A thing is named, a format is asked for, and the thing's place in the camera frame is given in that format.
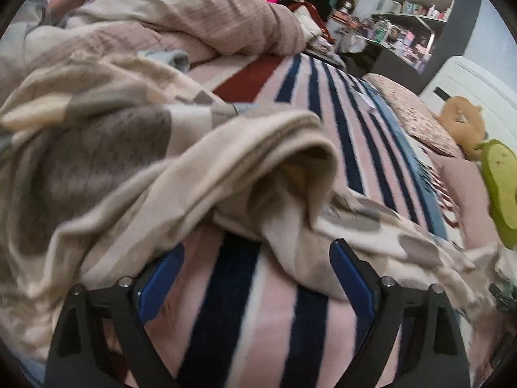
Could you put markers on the striped pink navy blanket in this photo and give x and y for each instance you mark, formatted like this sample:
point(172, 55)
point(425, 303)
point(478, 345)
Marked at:
point(255, 197)

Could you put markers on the dark grey shelf unit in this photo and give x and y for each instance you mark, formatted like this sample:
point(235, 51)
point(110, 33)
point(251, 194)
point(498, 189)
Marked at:
point(408, 41)

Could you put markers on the plain pink pillow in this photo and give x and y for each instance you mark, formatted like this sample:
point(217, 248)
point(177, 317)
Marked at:
point(465, 185)

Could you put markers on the floral pink pillow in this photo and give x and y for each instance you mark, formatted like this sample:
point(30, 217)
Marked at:
point(414, 116)

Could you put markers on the light blue folded garment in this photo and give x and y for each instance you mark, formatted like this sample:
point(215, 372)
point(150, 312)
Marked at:
point(177, 59)

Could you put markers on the white bed headboard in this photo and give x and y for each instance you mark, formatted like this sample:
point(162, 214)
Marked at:
point(459, 76)

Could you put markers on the white cushion on chair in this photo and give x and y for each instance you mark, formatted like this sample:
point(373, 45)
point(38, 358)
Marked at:
point(309, 27)

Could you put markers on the beige patterned fleece pants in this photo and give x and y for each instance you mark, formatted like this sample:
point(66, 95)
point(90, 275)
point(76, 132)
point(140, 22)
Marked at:
point(108, 161)

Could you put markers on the brown plush toy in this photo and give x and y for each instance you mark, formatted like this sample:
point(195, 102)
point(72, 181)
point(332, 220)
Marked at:
point(464, 124)

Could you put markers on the pink beige striped comforter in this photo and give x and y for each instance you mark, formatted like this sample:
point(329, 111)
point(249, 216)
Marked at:
point(46, 32)

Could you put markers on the green avocado plush toy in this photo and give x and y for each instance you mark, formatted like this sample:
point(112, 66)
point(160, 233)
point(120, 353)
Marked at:
point(498, 167)

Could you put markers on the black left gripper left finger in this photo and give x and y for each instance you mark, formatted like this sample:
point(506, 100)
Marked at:
point(79, 355)

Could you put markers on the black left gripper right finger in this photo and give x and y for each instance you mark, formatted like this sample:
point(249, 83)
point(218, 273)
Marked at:
point(423, 320)

